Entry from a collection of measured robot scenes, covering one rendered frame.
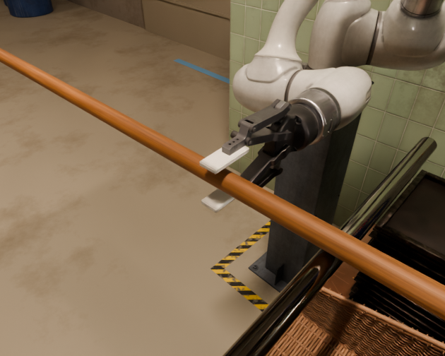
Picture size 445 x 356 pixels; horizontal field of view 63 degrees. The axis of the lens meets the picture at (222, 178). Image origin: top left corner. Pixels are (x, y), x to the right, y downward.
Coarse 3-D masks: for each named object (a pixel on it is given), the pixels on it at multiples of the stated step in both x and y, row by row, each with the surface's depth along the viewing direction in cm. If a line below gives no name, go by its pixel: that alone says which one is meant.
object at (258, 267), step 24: (336, 144) 126; (288, 168) 141; (312, 168) 132; (336, 168) 137; (288, 192) 147; (312, 192) 137; (336, 192) 149; (288, 240) 161; (216, 264) 187; (264, 264) 186; (288, 264) 169; (240, 288) 176
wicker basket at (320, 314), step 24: (312, 312) 97; (336, 312) 90; (360, 312) 84; (288, 336) 96; (312, 336) 96; (336, 336) 95; (360, 336) 87; (384, 336) 82; (408, 336) 76; (432, 336) 74
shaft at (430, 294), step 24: (0, 48) 90; (24, 72) 81; (72, 96) 70; (120, 120) 62; (144, 144) 59; (168, 144) 56; (192, 168) 53; (240, 192) 48; (264, 192) 47; (288, 216) 44; (312, 216) 43; (312, 240) 42; (336, 240) 41; (360, 264) 39; (384, 264) 38; (408, 288) 36; (432, 288) 35; (432, 312) 36
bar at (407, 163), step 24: (432, 144) 62; (408, 168) 56; (384, 192) 52; (360, 216) 48; (360, 240) 47; (312, 264) 42; (336, 264) 43; (288, 288) 40; (312, 288) 40; (264, 312) 37; (288, 312) 37; (240, 336) 36; (264, 336) 35
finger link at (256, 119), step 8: (272, 104) 55; (288, 104) 55; (256, 112) 53; (264, 112) 53; (272, 112) 53; (280, 112) 54; (240, 120) 51; (248, 120) 51; (256, 120) 51; (264, 120) 51; (272, 120) 53; (256, 128) 51
